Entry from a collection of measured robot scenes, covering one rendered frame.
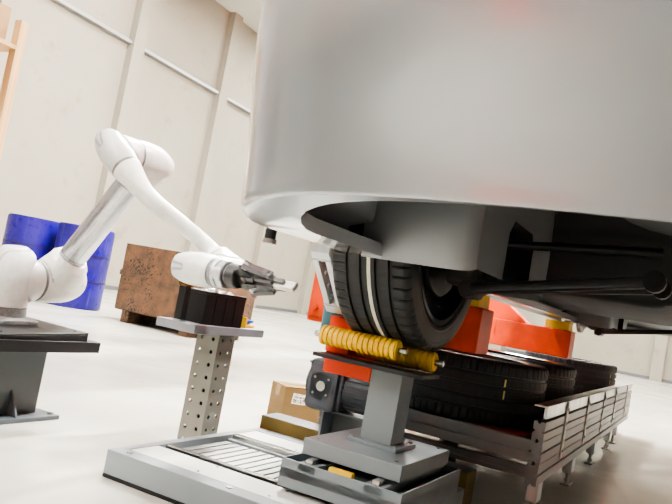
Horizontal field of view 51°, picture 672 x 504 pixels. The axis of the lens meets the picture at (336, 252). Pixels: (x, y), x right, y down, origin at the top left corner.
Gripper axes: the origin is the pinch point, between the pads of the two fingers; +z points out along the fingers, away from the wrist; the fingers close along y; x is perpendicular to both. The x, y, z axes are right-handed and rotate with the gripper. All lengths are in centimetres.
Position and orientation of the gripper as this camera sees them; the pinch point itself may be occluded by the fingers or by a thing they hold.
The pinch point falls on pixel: (285, 285)
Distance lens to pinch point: 208.0
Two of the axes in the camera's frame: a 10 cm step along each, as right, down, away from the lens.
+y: -1.9, -7.9, -5.8
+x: 4.5, -5.9, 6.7
